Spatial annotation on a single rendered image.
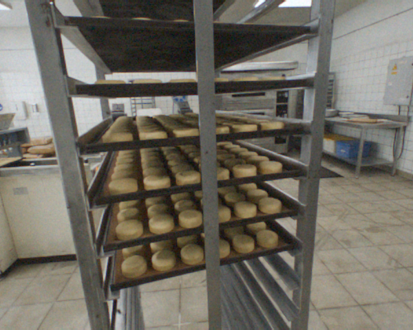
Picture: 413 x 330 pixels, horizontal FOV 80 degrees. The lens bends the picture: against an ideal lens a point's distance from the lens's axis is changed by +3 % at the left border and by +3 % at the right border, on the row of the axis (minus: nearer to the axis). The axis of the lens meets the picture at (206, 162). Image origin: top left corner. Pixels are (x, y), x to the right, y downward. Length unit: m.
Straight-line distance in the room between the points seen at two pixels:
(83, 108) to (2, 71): 1.81
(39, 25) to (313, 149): 0.49
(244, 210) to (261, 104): 4.92
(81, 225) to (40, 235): 2.16
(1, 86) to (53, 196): 5.21
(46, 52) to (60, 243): 2.27
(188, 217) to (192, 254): 0.09
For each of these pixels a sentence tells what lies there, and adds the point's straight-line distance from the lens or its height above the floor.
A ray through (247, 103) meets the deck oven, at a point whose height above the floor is 1.24.
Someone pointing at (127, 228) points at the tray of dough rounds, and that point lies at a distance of 0.51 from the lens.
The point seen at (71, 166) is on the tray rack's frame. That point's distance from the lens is 0.43.
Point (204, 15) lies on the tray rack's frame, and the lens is 0.45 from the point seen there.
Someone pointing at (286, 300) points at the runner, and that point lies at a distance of 0.76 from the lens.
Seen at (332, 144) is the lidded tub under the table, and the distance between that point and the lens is 5.42.
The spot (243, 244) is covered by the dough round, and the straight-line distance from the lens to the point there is 0.59.
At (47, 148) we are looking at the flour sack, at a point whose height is 0.49.
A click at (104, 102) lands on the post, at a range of 1.02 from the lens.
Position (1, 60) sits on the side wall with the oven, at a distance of 7.36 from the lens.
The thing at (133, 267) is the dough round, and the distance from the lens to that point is 0.56.
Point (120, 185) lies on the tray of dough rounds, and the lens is 0.46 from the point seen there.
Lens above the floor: 1.39
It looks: 15 degrees down
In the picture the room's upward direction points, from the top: 2 degrees counter-clockwise
